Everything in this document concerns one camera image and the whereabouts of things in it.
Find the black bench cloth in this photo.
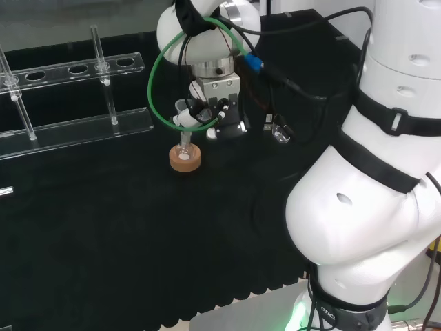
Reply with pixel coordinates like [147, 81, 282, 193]
[0, 8, 367, 325]

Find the blue cable connector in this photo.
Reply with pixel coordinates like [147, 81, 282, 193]
[242, 52, 266, 74]

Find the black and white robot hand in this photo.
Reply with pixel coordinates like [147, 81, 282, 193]
[187, 73, 252, 141]

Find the clear round-bottom flask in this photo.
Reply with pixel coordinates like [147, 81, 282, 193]
[174, 132, 194, 163]

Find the clear USB adapter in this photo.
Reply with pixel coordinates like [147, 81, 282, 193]
[263, 113, 292, 146]

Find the clear funnel stand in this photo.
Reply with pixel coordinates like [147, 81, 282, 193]
[0, 23, 155, 160]

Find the black cable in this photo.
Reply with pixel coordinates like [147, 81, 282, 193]
[237, 7, 376, 146]

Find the cork ring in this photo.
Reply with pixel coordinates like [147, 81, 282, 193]
[168, 143, 203, 172]

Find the pale base board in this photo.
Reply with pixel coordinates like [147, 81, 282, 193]
[188, 279, 311, 331]

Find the white plastic funnel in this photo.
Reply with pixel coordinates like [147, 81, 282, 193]
[172, 99, 200, 146]

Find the green cable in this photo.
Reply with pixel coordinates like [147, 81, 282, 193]
[147, 16, 249, 134]

